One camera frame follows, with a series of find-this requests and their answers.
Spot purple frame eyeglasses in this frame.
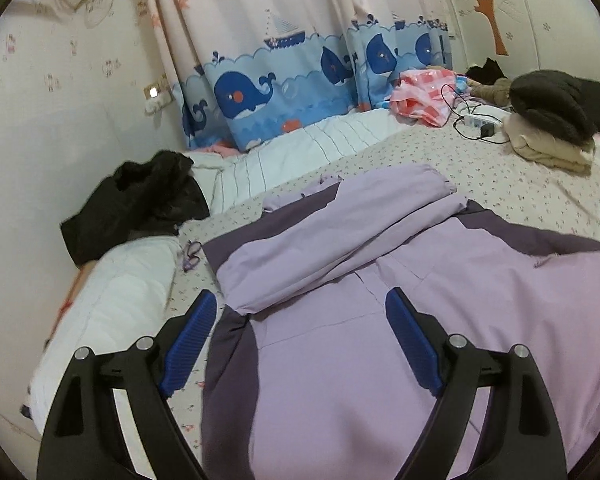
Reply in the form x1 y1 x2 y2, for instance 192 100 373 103
181 241 203 273

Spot wall socket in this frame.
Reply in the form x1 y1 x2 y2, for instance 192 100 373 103
144 82 175 113

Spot black clothing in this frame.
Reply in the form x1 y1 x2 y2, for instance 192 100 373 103
465 57 503 86

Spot whale print curtain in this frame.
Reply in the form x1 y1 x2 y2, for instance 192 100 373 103
145 0 456 153

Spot white power strip with cables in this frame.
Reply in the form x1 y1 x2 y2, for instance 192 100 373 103
439 82 511 143

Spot cherry print bed sheet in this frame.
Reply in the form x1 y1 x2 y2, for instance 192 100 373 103
22 115 600 480

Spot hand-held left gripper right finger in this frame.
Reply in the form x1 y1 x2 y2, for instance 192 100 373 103
385 287 568 480

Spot pink patterned cloth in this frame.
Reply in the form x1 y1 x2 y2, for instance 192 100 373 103
390 70 461 128

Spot black jacket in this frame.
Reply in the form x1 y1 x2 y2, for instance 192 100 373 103
60 150 212 266

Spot lilac and purple jacket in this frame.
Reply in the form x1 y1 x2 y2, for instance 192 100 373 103
200 164 600 480

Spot orange tree wall sticker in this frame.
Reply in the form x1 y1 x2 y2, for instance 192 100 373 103
455 0 511 56

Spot tan cloth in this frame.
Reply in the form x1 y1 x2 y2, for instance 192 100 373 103
472 77 513 106

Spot dark grey clothes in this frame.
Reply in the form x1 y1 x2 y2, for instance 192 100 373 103
509 71 600 143

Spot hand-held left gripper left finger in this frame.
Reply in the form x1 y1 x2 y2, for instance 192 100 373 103
36 290 218 480

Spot beige folded clothes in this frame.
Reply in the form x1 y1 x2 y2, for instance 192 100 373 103
505 112 598 176

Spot white striped duvet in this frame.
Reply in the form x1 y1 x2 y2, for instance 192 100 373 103
22 110 416 411

